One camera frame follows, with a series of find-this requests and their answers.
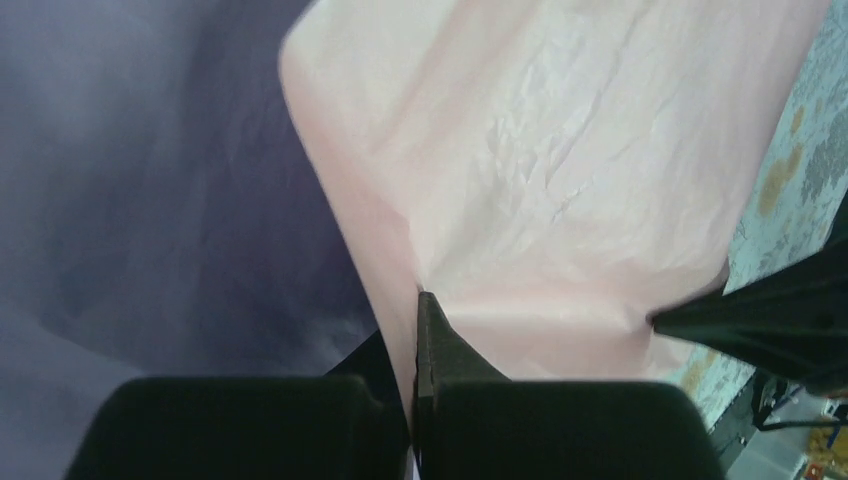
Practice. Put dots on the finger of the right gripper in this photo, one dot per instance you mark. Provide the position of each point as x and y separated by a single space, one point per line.
791 324

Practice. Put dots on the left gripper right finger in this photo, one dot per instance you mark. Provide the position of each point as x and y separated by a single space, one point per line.
472 422

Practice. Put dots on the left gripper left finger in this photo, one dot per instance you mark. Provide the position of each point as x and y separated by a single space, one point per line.
346 424

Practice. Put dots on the floral table cloth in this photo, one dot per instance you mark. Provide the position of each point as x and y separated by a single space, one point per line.
803 178

